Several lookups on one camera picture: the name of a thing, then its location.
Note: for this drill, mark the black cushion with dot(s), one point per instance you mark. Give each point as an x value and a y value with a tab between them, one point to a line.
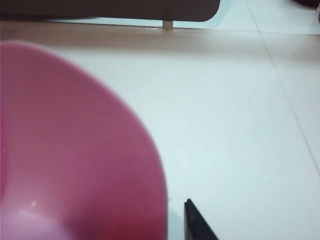
307	3

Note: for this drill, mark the long brown desk partition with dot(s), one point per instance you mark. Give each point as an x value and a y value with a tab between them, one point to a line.
100	7

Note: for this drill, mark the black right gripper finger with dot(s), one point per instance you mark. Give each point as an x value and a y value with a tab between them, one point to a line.
195	225

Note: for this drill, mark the pink plastic watering can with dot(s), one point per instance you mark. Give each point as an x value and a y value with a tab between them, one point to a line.
75	150

